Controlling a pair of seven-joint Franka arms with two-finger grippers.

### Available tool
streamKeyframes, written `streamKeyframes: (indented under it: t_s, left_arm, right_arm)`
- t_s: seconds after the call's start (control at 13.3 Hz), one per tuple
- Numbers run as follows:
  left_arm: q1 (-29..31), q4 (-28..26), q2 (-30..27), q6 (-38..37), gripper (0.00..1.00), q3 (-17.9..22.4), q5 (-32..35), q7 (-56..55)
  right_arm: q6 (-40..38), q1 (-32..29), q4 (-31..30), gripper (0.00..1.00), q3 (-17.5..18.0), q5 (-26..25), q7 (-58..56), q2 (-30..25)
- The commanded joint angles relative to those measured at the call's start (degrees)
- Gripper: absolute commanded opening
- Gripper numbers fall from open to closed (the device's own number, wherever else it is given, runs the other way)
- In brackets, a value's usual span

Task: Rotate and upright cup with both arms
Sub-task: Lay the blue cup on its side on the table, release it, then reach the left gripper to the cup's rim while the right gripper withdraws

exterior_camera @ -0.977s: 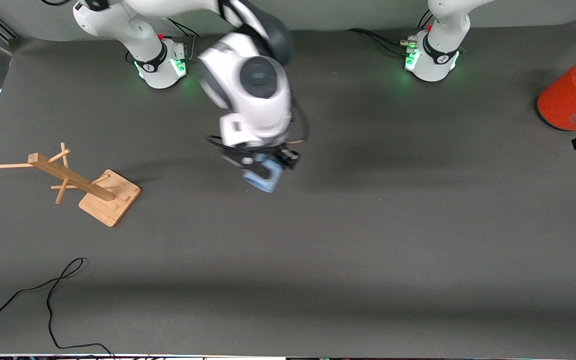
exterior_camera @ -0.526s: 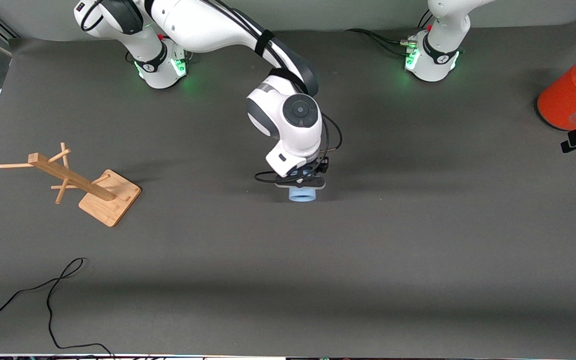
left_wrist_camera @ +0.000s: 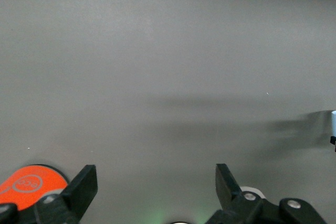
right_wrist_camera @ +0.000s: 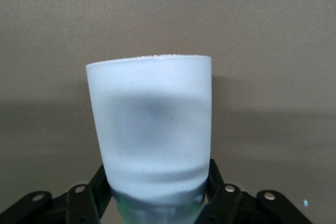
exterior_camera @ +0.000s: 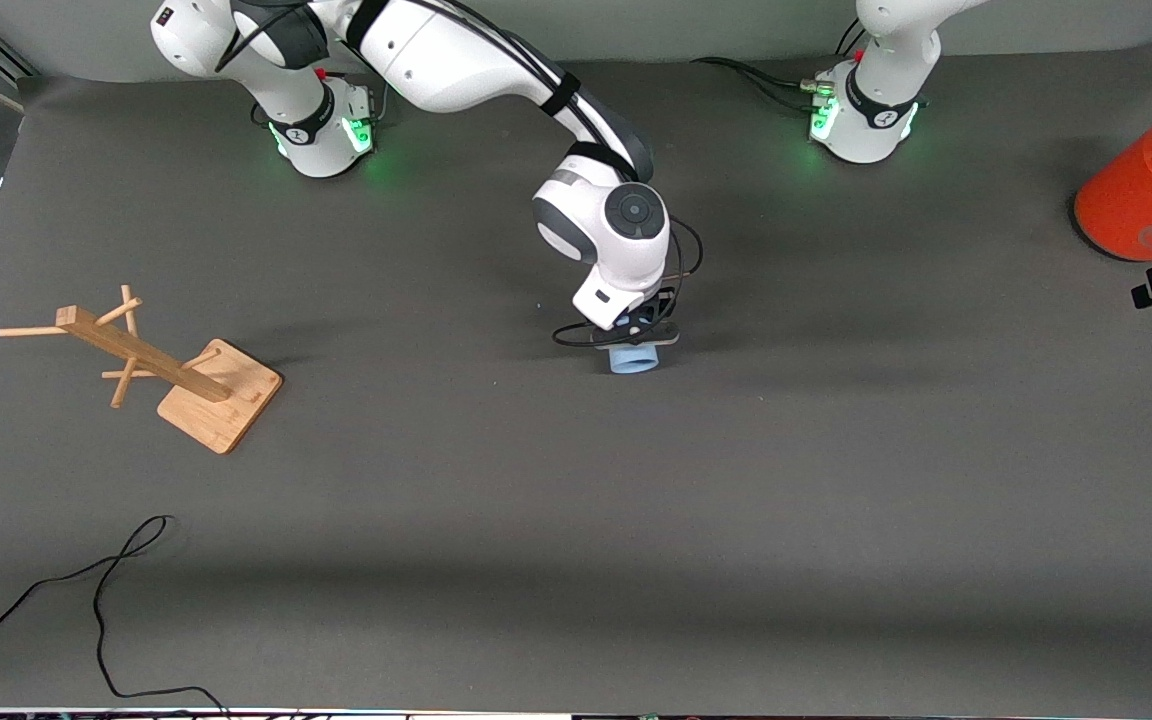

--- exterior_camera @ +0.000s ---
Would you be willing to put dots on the orange cylindrical canister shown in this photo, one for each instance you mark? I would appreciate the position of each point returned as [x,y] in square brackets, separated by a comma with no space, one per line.
[1141,195]

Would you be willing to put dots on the wooden mug tree stand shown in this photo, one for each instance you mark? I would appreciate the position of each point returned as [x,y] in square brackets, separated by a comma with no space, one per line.
[216,400]

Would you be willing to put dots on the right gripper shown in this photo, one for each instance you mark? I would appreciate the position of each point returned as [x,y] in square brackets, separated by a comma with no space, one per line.
[663,300]

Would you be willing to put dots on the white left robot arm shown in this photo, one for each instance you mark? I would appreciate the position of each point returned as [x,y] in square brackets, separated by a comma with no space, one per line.
[871,110]

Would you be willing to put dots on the light blue cup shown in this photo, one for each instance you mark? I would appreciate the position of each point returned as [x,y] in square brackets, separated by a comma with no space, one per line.
[634,361]

